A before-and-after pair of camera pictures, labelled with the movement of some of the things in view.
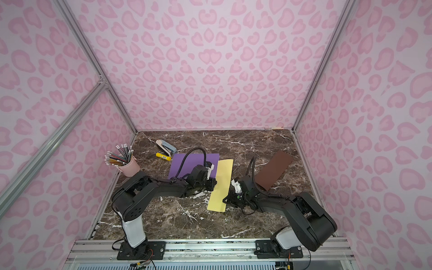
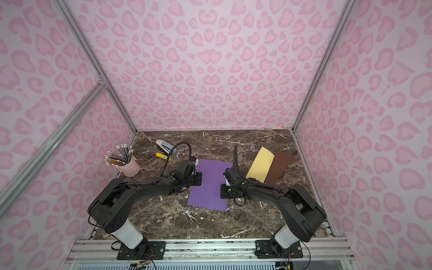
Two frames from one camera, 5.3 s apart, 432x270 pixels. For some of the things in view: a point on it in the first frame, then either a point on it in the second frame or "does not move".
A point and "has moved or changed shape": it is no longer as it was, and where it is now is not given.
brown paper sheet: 269,174 does not move
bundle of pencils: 123,157 does not move
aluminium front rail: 104,251 does not move
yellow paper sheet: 224,177 → 261,165
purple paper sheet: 189,161 has moved or changed shape
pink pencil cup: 130,169 does not move
